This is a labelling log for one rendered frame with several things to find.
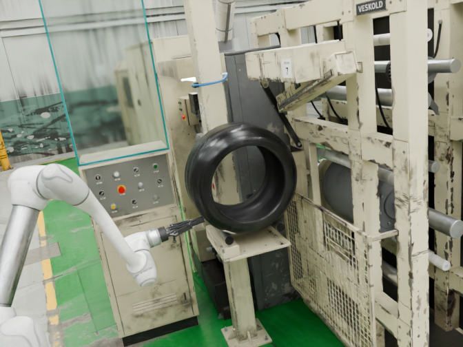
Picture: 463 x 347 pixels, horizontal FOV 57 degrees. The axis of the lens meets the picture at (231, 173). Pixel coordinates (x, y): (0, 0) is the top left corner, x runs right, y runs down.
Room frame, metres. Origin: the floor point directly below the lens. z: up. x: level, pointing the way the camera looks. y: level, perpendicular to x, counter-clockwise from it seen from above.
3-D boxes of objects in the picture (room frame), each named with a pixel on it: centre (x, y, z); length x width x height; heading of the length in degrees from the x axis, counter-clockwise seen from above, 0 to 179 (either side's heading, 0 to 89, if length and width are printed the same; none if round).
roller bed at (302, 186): (2.48, -0.34, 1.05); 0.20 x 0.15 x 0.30; 15
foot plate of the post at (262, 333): (2.40, 0.05, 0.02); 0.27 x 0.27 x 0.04; 15
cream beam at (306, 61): (2.12, -0.35, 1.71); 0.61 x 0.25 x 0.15; 15
